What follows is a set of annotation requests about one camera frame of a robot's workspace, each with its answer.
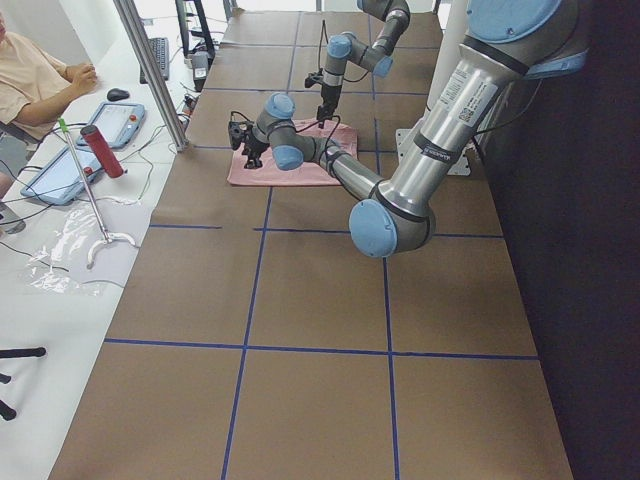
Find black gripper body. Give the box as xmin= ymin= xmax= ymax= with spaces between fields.
xmin=243 ymin=130 xmax=270 ymax=161
xmin=320 ymin=83 xmax=342 ymax=111

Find pink Snoopy t-shirt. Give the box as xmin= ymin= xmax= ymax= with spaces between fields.
xmin=227 ymin=119 xmax=358 ymax=187

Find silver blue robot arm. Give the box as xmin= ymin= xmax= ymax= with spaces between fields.
xmin=305 ymin=0 xmax=411 ymax=128
xmin=228 ymin=1 xmax=592 ymax=258

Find black box with label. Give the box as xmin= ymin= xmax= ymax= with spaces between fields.
xmin=191 ymin=51 xmax=210 ymax=92

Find upper teach pendant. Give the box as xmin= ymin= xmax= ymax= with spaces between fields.
xmin=87 ymin=102 xmax=146 ymax=150

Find teach pendant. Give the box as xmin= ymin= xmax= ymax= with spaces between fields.
xmin=87 ymin=102 xmax=146 ymax=150
xmin=20 ymin=147 xmax=85 ymax=206

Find black keyboard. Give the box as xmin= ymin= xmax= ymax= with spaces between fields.
xmin=148 ymin=37 xmax=170 ymax=80

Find red cylinder bottle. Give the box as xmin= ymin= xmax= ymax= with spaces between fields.
xmin=80 ymin=124 xmax=124 ymax=178

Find black computer mouse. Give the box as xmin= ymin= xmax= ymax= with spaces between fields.
xmin=107 ymin=88 xmax=130 ymax=102

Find metal rod white hook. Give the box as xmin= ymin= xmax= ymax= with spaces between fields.
xmin=58 ymin=117 xmax=140 ymax=270

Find lower teach pendant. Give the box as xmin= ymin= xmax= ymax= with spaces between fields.
xmin=20 ymin=147 xmax=85 ymax=206

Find clear plastic bag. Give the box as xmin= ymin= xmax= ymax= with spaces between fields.
xmin=22 ymin=203 xmax=106 ymax=297

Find seated person beige shirt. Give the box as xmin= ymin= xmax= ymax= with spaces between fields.
xmin=0 ymin=9 xmax=99 ymax=201

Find black tripod legs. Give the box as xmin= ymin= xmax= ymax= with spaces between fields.
xmin=0 ymin=345 xmax=47 ymax=422

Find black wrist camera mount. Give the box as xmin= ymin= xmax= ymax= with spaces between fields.
xmin=304 ymin=71 xmax=324 ymax=89
xmin=228 ymin=119 xmax=253 ymax=151

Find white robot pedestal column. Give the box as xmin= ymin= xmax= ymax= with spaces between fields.
xmin=396 ymin=0 xmax=468 ymax=162

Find aluminium frame post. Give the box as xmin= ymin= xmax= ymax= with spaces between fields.
xmin=113 ymin=0 xmax=188 ymax=152

